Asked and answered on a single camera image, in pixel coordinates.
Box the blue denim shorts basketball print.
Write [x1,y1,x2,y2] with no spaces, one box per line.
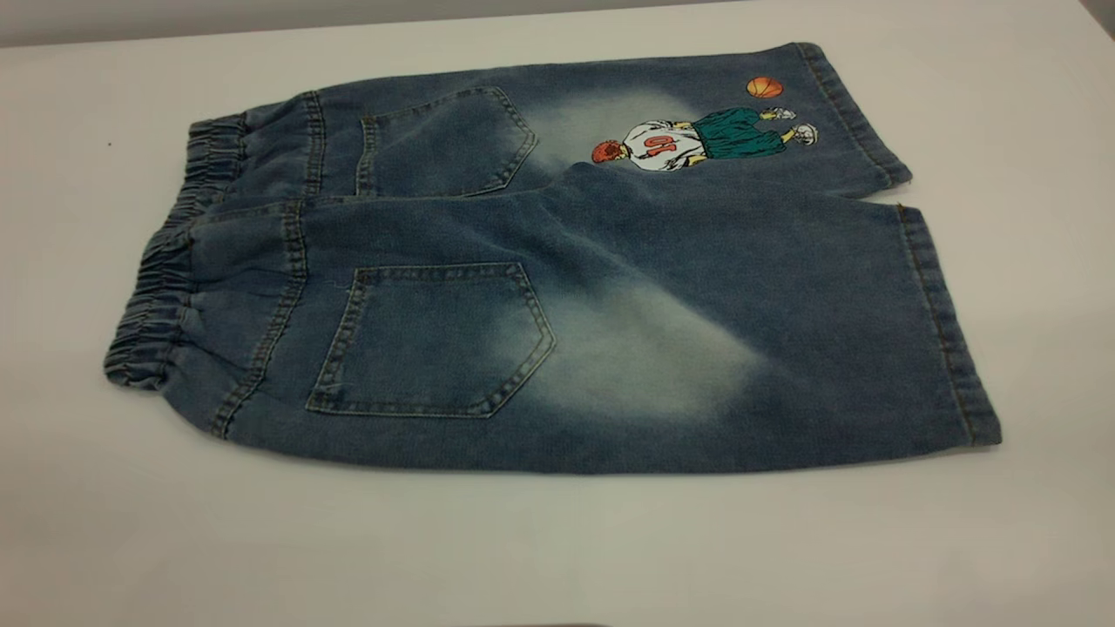
[103,42,1003,475]

